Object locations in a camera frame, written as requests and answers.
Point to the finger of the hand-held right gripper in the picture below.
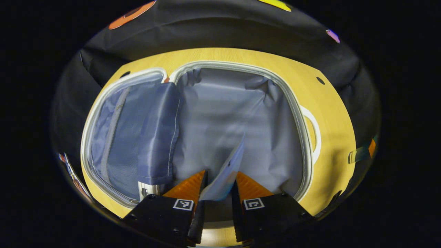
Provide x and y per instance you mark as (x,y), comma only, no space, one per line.
(372,148)

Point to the small blue translucent bottle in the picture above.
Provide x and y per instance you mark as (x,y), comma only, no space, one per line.
(358,155)

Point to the black table grommet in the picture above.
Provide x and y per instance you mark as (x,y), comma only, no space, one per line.
(320,80)
(124,74)

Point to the white sachet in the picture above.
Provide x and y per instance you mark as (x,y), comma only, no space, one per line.
(224,179)

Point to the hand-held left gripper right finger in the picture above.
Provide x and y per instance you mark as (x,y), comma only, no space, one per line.
(237,220)

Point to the white suitcase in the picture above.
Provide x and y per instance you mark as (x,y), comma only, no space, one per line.
(234,113)

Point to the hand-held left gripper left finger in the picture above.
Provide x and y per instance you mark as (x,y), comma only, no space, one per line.
(197,224)

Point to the white red printed packaging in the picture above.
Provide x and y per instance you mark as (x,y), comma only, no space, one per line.
(74,179)

